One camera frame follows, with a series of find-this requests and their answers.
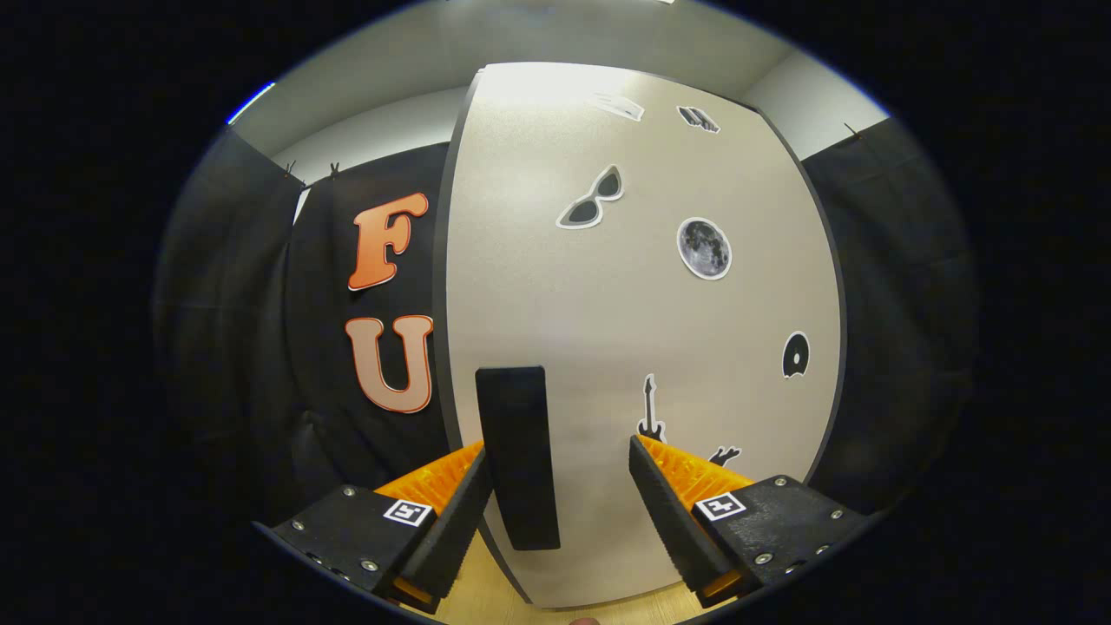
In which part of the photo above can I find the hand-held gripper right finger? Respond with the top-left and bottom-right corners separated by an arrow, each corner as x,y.
628,434 -> 871,609

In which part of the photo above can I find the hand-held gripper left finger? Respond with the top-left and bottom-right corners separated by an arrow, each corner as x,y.
256,438 -> 496,613

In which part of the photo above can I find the black door handle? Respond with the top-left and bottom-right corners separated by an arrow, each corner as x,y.
475,365 -> 562,551

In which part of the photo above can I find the grey shoe cabinet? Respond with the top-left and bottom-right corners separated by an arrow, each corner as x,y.
431,62 -> 850,610

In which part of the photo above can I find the black backdrop cloth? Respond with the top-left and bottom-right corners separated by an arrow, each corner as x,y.
154,117 -> 977,522

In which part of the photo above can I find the narrow ceiling light strip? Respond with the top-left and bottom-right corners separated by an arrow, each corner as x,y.
227,81 -> 277,125

